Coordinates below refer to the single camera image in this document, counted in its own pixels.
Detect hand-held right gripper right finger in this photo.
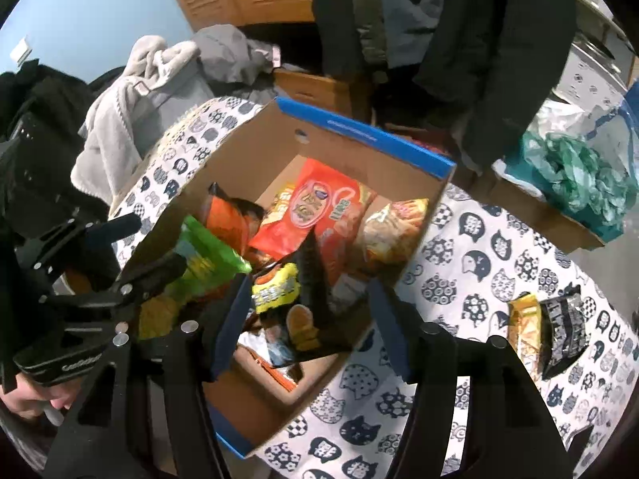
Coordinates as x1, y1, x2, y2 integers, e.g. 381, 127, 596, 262
367, 279, 572, 479

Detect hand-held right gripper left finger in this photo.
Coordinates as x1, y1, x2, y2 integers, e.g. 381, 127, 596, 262
42, 272, 255, 479

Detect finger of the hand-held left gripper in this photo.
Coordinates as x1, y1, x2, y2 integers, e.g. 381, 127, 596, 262
82, 212, 143, 251
107, 251, 188, 306

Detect green snack bag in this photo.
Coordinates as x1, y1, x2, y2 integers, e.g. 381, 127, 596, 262
162, 214, 253, 305

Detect black snack bag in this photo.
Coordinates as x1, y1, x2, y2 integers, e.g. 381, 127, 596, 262
250, 232, 360, 365

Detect orange chip bag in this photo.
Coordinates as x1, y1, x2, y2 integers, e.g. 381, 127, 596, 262
204, 182, 265, 255

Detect clear cookie packet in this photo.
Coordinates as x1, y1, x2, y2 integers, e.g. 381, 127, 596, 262
360, 198, 430, 265

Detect red snack packet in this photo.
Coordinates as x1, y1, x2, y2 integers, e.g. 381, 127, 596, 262
248, 157, 377, 300

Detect blue-rimmed cardboard box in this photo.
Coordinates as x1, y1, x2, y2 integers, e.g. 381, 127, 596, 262
112, 96, 457, 460

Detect person's left hand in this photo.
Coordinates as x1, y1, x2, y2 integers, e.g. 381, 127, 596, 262
0, 359, 71, 422

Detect white foil packet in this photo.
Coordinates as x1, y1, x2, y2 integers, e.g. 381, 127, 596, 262
237, 332, 280, 365

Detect long yellow snack packet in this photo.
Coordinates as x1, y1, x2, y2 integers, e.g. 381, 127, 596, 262
137, 292, 175, 340

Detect cat print tablecloth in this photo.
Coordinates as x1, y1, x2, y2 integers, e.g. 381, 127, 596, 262
107, 95, 639, 479

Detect light grey towel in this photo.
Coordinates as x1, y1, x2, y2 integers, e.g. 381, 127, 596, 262
70, 35, 200, 205

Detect small yellow snack packet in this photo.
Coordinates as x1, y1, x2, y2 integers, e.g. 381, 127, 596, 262
506, 293, 542, 380

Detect black fleece garment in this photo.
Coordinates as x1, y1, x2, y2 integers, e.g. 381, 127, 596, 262
0, 60, 108, 220

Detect silver foil snack packet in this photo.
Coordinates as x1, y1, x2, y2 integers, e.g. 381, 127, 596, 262
539, 284, 586, 380

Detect brown cardboard box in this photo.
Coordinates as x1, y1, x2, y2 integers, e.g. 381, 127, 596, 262
469, 170, 607, 253

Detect crumpled grey jacket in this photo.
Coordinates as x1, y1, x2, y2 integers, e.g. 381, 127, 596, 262
192, 24, 283, 105

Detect green and white plastic bags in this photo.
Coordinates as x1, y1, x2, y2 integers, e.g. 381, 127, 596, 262
522, 132, 630, 225

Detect white plastic bag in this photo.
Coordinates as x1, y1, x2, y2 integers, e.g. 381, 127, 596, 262
529, 100, 595, 145

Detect dark hanging coat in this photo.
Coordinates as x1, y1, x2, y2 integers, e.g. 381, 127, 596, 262
414, 0, 577, 173

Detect black hanging garment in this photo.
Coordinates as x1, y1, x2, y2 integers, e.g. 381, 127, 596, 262
312, 0, 380, 105

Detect grey hanging jacket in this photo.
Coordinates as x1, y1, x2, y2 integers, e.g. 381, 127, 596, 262
359, 0, 450, 68

